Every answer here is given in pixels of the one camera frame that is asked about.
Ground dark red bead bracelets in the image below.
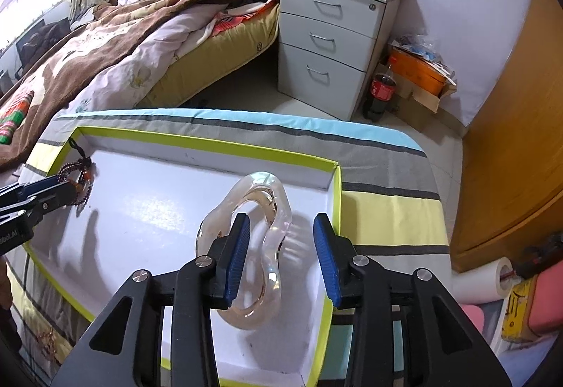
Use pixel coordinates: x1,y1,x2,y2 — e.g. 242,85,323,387
56,137,95,212

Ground clear pink hair claw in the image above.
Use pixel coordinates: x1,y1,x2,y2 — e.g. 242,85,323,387
196,170,292,331

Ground pink foam roll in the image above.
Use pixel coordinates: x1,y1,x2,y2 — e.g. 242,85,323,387
461,304,485,333

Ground yellow tin box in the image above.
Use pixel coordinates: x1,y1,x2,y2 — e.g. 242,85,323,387
501,276,538,343

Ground white paper roll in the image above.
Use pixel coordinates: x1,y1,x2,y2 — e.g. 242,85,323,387
451,257,513,305

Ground pink plastic bin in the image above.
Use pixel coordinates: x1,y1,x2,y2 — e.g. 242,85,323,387
529,262,563,335

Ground green shallow cardboard box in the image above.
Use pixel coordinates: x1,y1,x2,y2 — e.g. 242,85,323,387
26,126,342,386

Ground striped tablecloth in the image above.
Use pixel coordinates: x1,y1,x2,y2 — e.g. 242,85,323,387
8,110,451,386

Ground white floral quilt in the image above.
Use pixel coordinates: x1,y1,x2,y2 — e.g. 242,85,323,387
59,0,241,113

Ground wooden wardrobe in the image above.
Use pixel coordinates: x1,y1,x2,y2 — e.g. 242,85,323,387
450,0,562,271

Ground brown fleece blanket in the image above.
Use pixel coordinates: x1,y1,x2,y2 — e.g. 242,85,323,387
1,0,247,169

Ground cola bottle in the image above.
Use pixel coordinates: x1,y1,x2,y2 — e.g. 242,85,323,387
362,67,397,122

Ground orange box with clutter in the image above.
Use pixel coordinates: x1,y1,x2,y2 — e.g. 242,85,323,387
387,41,457,114

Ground grey bedside drawer cabinet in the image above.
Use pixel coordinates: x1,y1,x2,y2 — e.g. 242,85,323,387
278,0,401,121

